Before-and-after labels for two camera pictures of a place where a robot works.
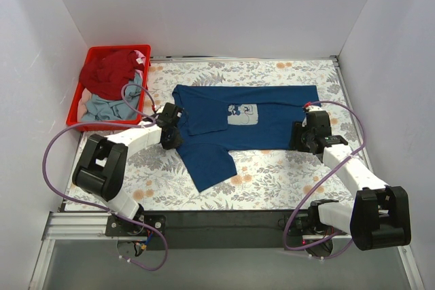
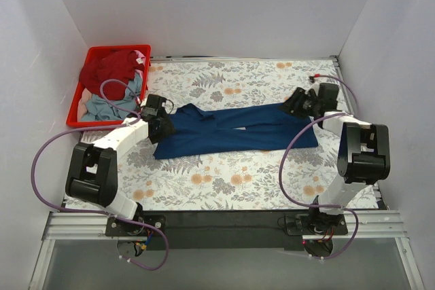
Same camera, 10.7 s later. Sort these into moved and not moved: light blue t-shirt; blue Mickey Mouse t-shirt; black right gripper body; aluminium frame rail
Moved: black right gripper body; blue Mickey Mouse t-shirt
Not moved: light blue t-shirt; aluminium frame rail
